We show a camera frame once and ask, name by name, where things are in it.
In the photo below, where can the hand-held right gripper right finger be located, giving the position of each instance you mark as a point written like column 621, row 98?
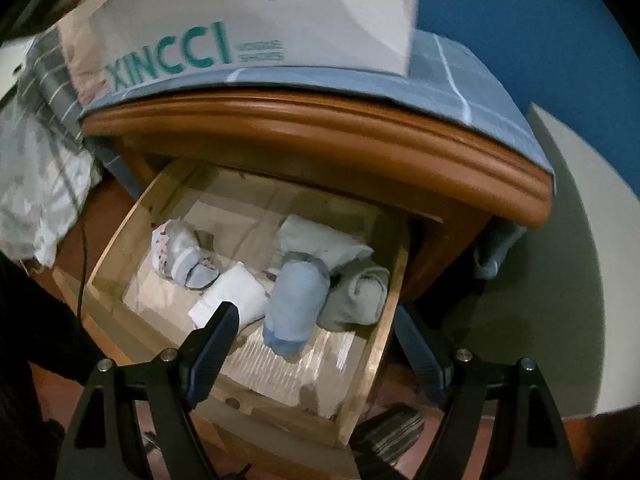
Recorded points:
column 422, row 360

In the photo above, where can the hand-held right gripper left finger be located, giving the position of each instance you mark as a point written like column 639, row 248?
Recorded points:
column 210, row 355

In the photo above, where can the wooden drawer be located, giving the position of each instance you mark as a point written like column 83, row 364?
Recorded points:
column 370, row 360

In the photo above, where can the white bra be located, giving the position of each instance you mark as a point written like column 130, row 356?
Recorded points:
column 235, row 290

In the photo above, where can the grey lace frilly socks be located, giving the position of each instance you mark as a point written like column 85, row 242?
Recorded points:
column 175, row 255

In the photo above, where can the white cardboard box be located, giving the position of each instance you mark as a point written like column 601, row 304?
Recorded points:
column 325, row 25

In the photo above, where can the dark striped object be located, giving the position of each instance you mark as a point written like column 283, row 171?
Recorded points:
column 390, row 435

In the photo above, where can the grey ribbed rolled garment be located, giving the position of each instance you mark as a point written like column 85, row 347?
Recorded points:
column 355, row 295

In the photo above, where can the light blue rolled garment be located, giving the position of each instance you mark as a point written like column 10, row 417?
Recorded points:
column 295, row 305

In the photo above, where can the pale ribbed folded garment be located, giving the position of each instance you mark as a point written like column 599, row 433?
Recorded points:
column 320, row 240

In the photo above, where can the black clothing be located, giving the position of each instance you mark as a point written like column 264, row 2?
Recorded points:
column 30, row 360

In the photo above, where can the white floral bedsheet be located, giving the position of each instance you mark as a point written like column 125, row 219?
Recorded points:
column 40, row 185

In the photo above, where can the wooden nightstand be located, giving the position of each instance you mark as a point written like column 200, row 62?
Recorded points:
column 350, row 130

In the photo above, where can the blue plaid cloth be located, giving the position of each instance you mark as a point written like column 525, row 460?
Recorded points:
column 440, row 75

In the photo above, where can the blue foam mat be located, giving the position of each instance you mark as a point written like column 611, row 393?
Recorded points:
column 525, row 20

